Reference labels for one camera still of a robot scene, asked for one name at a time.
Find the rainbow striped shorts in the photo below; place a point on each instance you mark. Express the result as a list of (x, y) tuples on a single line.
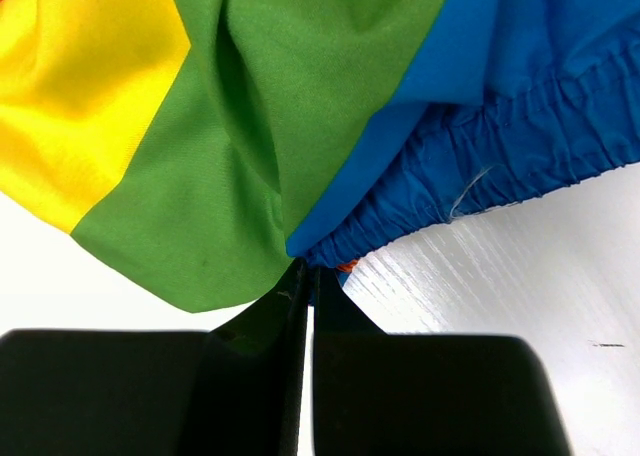
[(198, 146)]

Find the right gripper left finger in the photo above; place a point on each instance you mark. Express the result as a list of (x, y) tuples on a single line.
[(235, 390)]

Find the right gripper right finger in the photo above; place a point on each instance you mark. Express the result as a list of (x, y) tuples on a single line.
[(375, 393)]

